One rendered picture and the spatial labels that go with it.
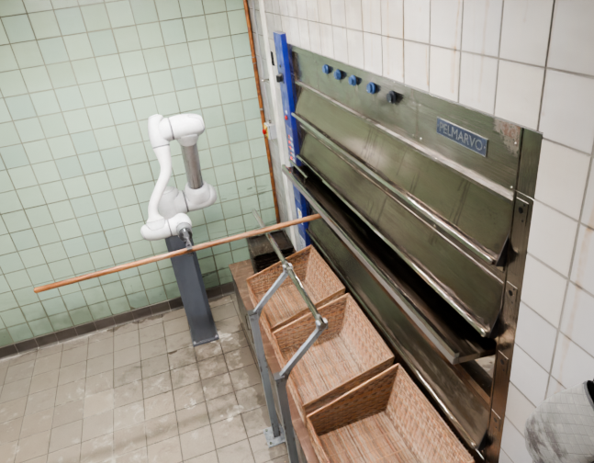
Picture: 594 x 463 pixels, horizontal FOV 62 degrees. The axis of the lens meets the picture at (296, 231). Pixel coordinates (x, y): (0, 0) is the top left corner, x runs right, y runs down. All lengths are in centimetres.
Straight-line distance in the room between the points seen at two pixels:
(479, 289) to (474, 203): 28
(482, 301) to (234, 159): 266
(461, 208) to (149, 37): 261
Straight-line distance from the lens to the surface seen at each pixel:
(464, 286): 169
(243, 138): 386
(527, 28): 127
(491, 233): 148
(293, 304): 316
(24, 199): 397
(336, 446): 241
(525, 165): 132
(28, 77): 372
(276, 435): 321
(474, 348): 165
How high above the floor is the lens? 251
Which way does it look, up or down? 29 degrees down
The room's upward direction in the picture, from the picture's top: 7 degrees counter-clockwise
